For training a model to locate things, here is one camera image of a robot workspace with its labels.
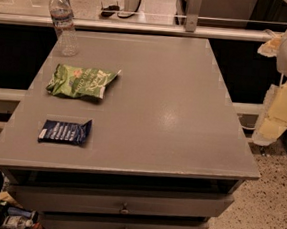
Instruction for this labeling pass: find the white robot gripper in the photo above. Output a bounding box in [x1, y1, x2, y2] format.
[252, 30, 287, 146]

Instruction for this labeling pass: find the blue rxbar wrapper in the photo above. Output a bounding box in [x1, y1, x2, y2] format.
[38, 120, 93, 146]

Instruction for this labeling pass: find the grey metal railing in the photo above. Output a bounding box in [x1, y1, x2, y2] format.
[0, 0, 271, 42]

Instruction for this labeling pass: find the grey wooden dresser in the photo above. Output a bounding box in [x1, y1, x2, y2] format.
[0, 32, 259, 223]

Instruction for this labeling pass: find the upper dresser drawer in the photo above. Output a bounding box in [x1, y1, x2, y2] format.
[9, 185, 234, 217]

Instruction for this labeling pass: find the green chip bag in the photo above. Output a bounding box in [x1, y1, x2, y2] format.
[46, 64, 121, 99]

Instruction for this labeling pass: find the clear plastic water bottle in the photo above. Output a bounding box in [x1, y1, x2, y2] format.
[48, 0, 78, 56]

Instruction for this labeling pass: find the clutter on floor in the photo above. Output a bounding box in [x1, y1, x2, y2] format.
[0, 191, 44, 229]

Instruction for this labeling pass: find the black cable on floor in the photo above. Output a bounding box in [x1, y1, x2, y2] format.
[99, 0, 143, 21]

